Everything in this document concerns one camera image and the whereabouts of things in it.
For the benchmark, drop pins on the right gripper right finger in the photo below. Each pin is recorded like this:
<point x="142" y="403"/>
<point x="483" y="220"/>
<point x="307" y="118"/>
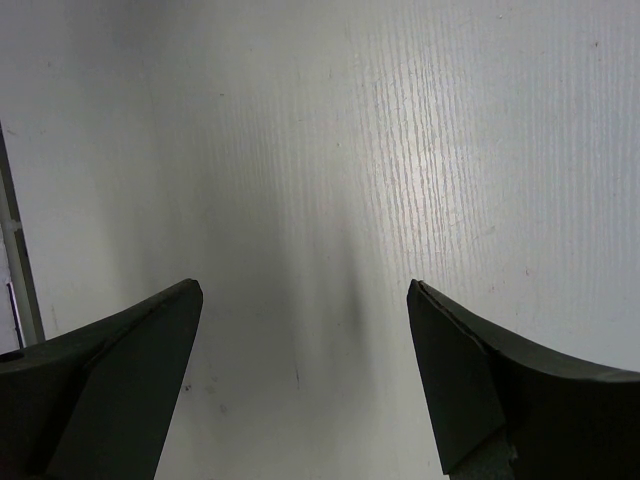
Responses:
<point x="504" y="407"/>

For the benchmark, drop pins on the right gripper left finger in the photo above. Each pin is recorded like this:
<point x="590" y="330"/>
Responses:
<point x="97" y="402"/>

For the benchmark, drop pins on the aluminium table edge rail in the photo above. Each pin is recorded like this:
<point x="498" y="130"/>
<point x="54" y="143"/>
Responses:
<point x="26" y="316"/>

